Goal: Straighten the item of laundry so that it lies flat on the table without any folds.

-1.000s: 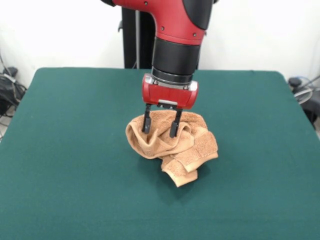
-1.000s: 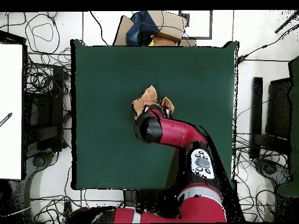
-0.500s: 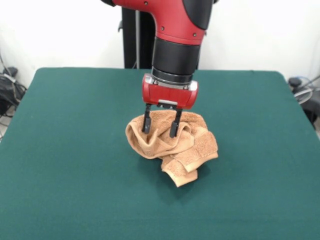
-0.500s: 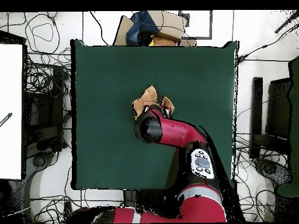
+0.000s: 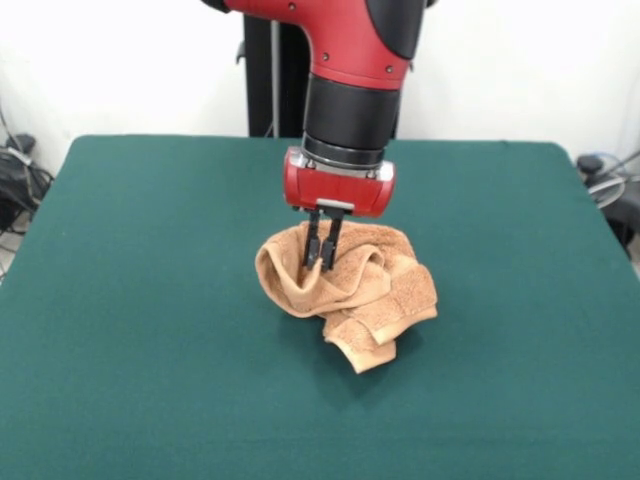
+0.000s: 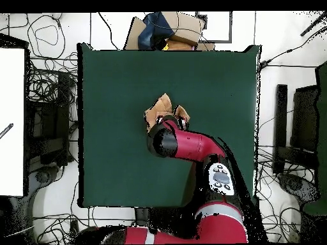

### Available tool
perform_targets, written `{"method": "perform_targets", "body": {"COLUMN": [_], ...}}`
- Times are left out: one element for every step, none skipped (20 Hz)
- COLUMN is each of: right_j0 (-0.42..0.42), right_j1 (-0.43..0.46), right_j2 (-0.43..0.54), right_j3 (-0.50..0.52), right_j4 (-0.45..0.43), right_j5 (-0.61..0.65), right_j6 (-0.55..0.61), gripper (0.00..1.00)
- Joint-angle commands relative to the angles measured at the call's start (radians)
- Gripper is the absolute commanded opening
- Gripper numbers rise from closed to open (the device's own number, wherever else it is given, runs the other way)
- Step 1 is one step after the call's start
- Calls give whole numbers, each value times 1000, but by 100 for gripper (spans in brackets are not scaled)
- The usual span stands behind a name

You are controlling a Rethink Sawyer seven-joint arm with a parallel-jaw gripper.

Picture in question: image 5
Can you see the black round device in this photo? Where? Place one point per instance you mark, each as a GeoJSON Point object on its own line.
{"type": "Point", "coordinates": [592, 164]}

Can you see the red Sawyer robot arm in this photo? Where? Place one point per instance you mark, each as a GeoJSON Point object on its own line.
{"type": "Point", "coordinates": [350, 110]}

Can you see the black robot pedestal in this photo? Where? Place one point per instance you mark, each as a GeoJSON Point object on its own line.
{"type": "Point", "coordinates": [260, 75]}

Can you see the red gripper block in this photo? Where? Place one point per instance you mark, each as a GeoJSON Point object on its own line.
{"type": "Point", "coordinates": [340, 192]}

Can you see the tan terry towel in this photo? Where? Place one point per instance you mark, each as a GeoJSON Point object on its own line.
{"type": "Point", "coordinates": [400, 295]}

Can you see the dark green table cloth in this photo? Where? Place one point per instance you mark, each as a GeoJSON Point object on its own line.
{"type": "Point", "coordinates": [150, 300]}

